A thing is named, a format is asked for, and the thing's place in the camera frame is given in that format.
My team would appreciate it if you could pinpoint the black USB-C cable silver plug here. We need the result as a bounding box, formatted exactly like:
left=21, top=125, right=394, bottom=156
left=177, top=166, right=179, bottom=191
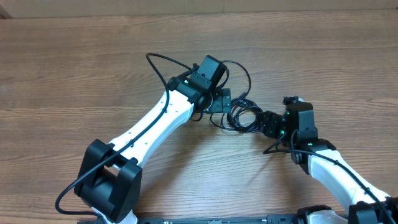
left=208, top=60, right=265, bottom=134

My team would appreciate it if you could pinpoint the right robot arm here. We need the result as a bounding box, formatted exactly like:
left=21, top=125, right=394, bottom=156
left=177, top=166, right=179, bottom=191
left=257, top=96, right=397, bottom=223

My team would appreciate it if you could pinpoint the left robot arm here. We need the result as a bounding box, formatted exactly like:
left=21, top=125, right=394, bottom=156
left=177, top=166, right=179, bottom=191
left=74, top=55, right=231, bottom=223

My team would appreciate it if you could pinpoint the brown cardboard backdrop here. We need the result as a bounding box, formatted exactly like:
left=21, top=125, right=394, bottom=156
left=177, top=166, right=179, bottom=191
left=1, top=0, right=397, bottom=19

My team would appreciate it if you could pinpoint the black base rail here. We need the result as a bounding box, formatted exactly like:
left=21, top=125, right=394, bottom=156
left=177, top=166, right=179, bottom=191
left=77, top=213, right=349, bottom=224

